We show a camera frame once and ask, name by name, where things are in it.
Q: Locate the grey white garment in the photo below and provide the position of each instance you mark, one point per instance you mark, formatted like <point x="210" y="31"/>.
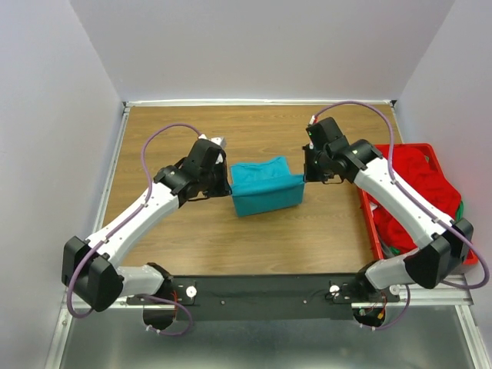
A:
<point x="389" y="251"/>

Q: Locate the green t shirt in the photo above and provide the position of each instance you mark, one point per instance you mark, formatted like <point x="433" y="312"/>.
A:
<point x="460" y="211"/>

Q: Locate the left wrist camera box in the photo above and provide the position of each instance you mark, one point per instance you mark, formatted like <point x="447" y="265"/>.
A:
<point x="220" y="141"/>

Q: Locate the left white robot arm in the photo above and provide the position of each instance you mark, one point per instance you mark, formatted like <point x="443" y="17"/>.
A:
<point x="91" y="267"/>

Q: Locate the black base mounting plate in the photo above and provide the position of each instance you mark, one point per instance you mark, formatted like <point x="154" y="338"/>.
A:
<point x="264" y="297"/>

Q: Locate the red plastic bin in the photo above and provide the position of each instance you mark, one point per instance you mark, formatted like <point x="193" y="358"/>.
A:
<point x="376" y="230"/>

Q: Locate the red t shirt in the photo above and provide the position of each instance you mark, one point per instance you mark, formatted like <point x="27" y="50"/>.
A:
<point x="426" y="180"/>

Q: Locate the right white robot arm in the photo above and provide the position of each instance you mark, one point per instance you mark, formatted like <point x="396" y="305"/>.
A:
<point x="440" y="241"/>

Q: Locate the teal t shirt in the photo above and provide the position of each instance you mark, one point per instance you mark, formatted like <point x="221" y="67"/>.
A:
<point x="259" y="187"/>

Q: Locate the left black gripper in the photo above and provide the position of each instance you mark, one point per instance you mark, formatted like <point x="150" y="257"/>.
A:
<point x="224" y="187"/>

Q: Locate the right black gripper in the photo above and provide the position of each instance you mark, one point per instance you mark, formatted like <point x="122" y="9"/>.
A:
<point x="310" y="175"/>

